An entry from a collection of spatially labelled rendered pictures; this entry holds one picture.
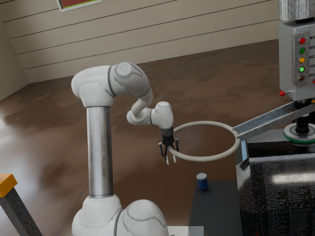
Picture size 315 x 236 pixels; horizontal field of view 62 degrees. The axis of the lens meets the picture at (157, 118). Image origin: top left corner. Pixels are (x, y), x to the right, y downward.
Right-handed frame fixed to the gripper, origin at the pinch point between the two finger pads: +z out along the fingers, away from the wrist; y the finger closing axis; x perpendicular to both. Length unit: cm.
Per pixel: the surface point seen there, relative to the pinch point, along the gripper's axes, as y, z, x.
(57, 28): -132, -29, 730
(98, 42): -25, 25, 683
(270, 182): 50, 8, -37
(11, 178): -96, -16, 0
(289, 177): 60, 6, -40
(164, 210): -5, 84, 39
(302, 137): 81, -8, -24
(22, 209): -98, 6, -3
